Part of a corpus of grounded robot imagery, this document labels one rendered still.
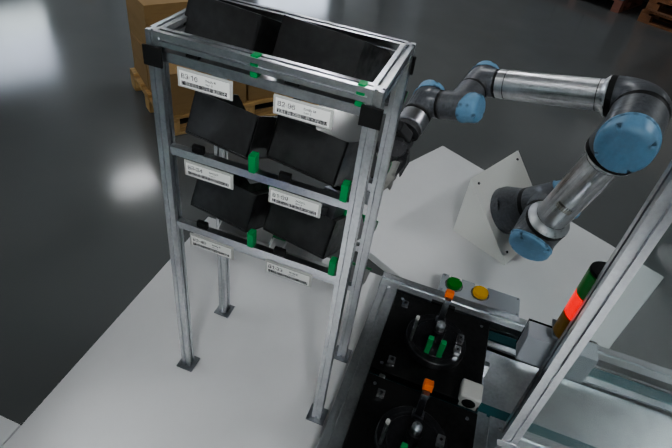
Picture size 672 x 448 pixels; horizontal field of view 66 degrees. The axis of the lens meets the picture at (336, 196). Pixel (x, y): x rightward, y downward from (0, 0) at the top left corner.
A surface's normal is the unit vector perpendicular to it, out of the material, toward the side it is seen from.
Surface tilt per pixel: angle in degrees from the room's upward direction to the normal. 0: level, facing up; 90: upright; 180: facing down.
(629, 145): 95
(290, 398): 0
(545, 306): 0
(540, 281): 0
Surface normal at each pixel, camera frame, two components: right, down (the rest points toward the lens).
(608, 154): -0.53, 0.55
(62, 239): 0.12, -0.78
